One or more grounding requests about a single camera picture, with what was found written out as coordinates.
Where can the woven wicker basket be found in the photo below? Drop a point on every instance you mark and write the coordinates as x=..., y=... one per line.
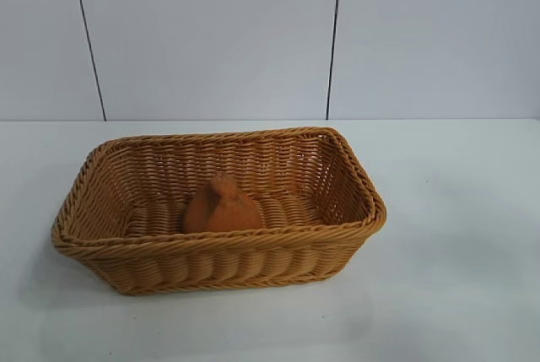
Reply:
x=219, y=256

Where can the wrinkled orange fruit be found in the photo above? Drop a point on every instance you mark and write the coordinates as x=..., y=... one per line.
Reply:
x=223, y=212

